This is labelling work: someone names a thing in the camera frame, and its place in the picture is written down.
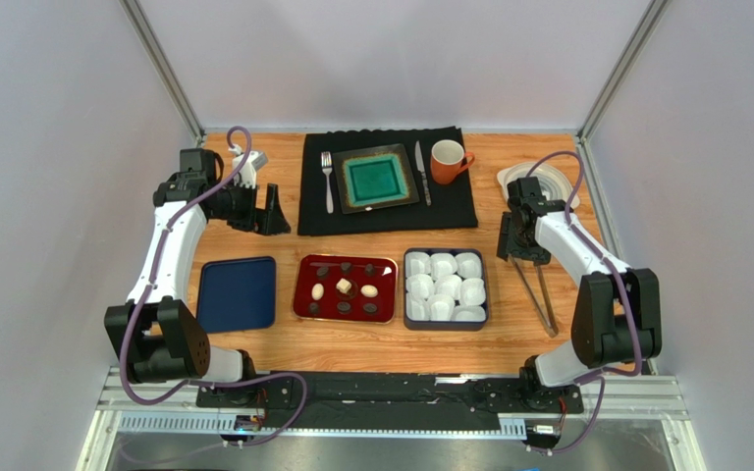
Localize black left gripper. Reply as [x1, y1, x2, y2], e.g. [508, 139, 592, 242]
[209, 179, 290, 236]

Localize metal serving tongs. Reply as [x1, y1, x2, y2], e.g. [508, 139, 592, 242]
[511, 258, 560, 339]

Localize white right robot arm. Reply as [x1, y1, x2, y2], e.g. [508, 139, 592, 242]
[497, 177, 663, 388]

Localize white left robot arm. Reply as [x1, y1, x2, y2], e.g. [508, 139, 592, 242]
[104, 147, 291, 384]

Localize white oval chocolate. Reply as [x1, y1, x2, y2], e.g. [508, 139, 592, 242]
[310, 283, 325, 301]
[360, 285, 379, 298]

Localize cream cube chocolate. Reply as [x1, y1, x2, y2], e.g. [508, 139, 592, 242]
[336, 279, 352, 295]

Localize red lacquer chocolate tray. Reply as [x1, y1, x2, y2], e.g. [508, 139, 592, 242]
[292, 254, 399, 324]

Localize white paper cup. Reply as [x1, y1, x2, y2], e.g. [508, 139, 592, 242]
[455, 251, 483, 279]
[451, 305, 487, 323]
[404, 251, 432, 278]
[405, 273, 435, 300]
[434, 274, 463, 300]
[429, 252, 458, 281]
[406, 296, 430, 322]
[458, 278, 486, 306]
[427, 293, 456, 322]

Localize white round lid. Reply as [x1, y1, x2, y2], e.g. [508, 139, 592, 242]
[496, 162, 573, 202]

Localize black cloth placemat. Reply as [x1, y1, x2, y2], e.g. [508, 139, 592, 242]
[297, 127, 478, 236]

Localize dark blue box lid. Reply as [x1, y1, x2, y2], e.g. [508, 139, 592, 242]
[196, 256, 277, 334]

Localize silver fork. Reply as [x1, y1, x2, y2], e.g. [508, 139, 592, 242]
[320, 151, 335, 214]

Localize dark blue box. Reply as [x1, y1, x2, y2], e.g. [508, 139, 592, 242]
[404, 248, 491, 332]

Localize orange ceramic mug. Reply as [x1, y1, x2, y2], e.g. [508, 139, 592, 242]
[430, 139, 476, 185]

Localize teal square plate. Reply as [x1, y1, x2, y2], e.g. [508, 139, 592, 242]
[332, 143, 420, 215]

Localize silver table knife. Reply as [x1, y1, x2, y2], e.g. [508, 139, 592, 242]
[414, 141, 432, 206]

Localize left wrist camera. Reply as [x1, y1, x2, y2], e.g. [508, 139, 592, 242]
[230, 145, 268, 188]

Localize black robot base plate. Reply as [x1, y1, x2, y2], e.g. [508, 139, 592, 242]
[195, 372, 584, 432]

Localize aluminium frame rail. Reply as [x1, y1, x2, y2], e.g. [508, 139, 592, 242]
[78, 369, 706, 470]

